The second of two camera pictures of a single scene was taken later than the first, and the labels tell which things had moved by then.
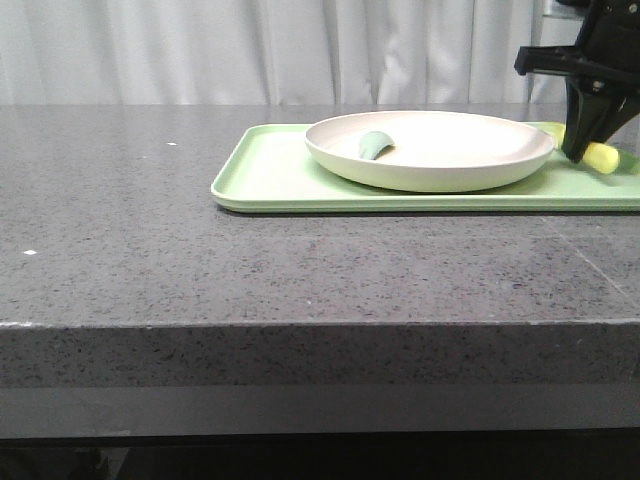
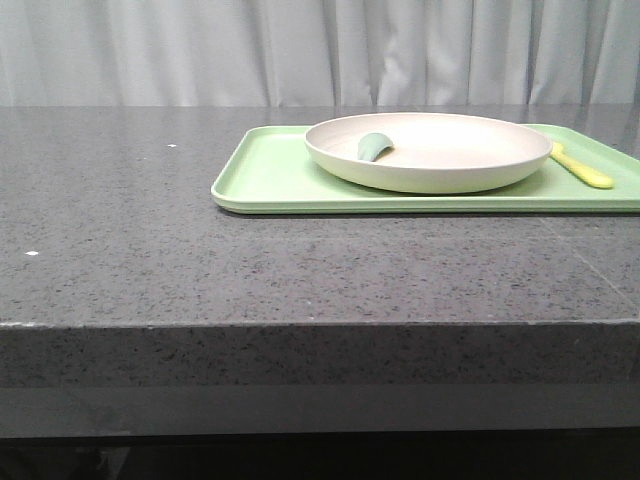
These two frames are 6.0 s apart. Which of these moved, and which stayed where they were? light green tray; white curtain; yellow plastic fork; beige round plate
Moved: yellow plastic fork
Stayed: beige round plate; white curtain; light green tray
